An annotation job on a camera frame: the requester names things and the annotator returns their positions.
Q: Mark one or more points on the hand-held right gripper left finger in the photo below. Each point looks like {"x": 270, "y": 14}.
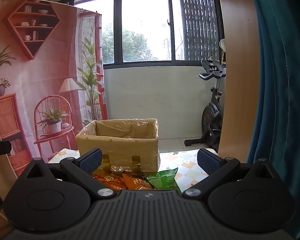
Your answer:
{"x": 91, "y": 158}

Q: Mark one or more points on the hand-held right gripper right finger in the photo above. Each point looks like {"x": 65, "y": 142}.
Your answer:
{"x": 207, "y": 160}

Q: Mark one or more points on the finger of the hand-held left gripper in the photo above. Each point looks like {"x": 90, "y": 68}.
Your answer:
{"x": 0, "y": 148}

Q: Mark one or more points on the cardboard box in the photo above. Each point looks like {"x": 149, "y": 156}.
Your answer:
{"x": 130, "y": 152}

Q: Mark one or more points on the green snack bag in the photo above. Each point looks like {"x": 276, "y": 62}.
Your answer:
{"x": 162, "y": 178}

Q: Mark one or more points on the dark orange snack bag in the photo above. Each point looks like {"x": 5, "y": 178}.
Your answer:
{"x": 110, "y": 180}

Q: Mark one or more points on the black exercise bike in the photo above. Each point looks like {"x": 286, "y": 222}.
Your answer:
{"x": 211, "y": 115}

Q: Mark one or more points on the wooden panel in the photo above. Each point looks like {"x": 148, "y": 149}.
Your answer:
{"x": 237, "y": 80}

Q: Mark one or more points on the printed backdrop cloth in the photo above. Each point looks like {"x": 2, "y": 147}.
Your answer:
{"x": 40, "y": 67}

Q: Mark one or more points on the teal curtain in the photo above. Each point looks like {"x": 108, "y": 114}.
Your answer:
{"x": 282, "y": 80}

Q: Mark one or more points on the black framed window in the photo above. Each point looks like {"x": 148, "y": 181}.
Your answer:
{"x": 145, "y": 30}

